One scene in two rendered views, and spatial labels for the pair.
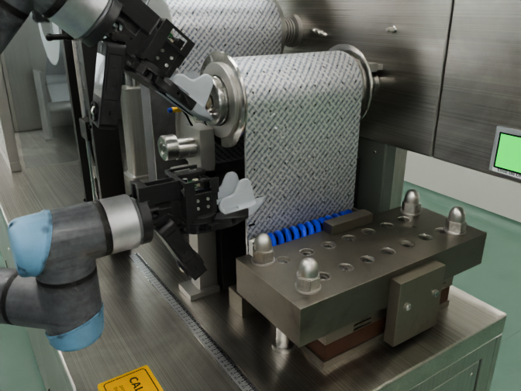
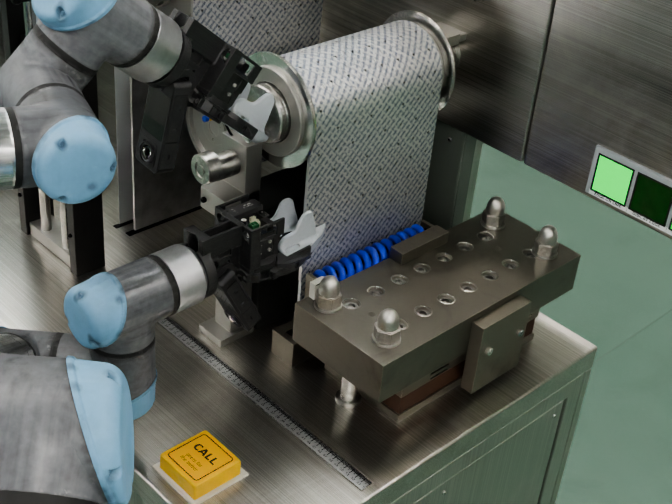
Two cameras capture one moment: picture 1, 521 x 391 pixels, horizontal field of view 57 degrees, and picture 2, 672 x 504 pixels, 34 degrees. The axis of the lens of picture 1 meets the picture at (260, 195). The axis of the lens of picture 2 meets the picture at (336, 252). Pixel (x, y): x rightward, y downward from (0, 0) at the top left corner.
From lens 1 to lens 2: 0.71 m
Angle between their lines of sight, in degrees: 16
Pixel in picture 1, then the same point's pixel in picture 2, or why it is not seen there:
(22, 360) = not seen: outside the picture
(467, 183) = not seen: hidden behind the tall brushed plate
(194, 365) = (252, 427)
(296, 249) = (363, 287)
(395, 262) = (477, 302)
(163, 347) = (209, 408)
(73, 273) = (142, 341)
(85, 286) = (149, 353)
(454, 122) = (551, 128)
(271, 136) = (337, 155)
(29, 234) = (104, 307)
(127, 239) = (193, 299)
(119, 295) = not seen: hidden behind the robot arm
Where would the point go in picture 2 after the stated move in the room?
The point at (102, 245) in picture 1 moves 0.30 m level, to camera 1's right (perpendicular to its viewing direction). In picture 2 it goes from (170, 309) to (426, 299)
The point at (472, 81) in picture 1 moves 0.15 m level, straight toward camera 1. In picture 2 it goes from (573, 88) to (565, 138)
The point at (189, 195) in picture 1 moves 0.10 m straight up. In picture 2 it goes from (254, 243) to (258, 170)
